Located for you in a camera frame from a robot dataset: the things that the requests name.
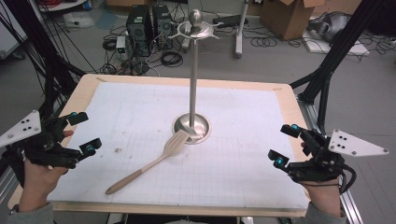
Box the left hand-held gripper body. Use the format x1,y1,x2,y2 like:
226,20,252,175
0,109,85,170

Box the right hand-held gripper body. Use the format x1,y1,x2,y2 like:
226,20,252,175
288,127,390,184

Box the wooden slotted spatula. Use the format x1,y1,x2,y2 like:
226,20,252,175
105,129,191,196

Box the person's right hand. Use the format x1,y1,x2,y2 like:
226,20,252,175
299,141,344,217

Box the person's left hand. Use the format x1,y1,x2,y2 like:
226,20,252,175
18,129,76,213

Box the white grid mat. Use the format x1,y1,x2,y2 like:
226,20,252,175
46,81,310,210

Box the small white power box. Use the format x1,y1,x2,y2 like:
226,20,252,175
115,35,127,54

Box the flat white board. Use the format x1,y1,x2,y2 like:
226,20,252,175
303,29,372,57

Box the clear plastic bag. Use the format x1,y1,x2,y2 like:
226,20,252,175
63,11,95,29

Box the metal utensil stand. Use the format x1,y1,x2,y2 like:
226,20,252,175
167,8,220,145

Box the large black computer tower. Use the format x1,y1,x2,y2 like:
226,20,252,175
125,4,154,58

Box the grey plastic device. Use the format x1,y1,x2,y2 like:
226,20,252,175
307,11,352,43

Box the white stand leg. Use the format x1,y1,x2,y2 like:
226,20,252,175
233,0,250,60

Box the brown cardboard box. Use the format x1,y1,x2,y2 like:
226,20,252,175
260,0,327,41

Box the round white table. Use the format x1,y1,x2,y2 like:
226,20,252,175
36,0,89,13

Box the small black computer tower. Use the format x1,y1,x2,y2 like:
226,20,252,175
151,4,175,50

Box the black power strip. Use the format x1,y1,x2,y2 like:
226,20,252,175
212,14,249,29

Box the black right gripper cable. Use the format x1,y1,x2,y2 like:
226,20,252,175
339,162,358,194

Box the aluminium rail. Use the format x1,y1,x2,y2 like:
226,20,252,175
297,98,364,224
0,169,21,204

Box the black metal frame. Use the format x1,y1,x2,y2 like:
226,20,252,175
289,0,388,134
0,0,87,124

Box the thin black cable loops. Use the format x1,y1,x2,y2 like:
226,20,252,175
249,35,278,49

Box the coiled black cable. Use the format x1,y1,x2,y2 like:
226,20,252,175
160,50,184,68

